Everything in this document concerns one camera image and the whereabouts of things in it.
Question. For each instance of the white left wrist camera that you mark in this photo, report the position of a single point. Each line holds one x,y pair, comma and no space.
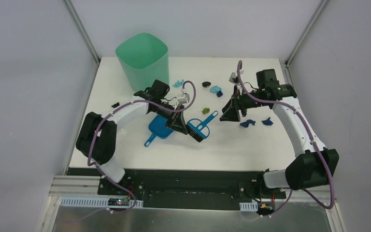
183,98

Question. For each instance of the aluminium frame rail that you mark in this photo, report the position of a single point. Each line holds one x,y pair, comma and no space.
87,186

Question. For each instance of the blue plastic dustpan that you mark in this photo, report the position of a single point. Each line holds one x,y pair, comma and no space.
158,129

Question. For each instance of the light blue scrap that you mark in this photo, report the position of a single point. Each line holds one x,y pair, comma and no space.
215,89
178,83

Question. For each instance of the green paper scrap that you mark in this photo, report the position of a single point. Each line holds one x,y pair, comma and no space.
205,111

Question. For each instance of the blue hand brush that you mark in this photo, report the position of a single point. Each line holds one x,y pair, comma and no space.
198,129

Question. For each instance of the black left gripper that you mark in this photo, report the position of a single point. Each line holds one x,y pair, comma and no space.
175,116

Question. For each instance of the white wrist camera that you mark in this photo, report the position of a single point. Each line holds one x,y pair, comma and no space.
183,98
233,77

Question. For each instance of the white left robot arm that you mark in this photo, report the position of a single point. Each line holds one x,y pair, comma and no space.
97,137

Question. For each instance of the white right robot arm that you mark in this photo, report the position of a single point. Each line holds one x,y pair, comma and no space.
314,163

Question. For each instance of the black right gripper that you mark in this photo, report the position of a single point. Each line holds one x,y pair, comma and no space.
231,112

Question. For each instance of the dark blue scrap far right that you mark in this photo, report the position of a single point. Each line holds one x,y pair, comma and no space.
267,122

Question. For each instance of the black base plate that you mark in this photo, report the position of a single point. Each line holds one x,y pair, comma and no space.
196,190

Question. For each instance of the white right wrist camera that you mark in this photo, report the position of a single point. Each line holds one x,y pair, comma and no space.
233,77

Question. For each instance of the black paper scrap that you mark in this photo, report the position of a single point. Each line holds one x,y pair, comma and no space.
206,84
115,105

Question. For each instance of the black paper scrap top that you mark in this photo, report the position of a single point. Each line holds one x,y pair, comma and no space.
206,84

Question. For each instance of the green plastic bin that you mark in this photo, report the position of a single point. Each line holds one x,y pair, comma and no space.
144,59

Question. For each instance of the black paper scrap left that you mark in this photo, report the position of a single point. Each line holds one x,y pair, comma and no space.
115,105

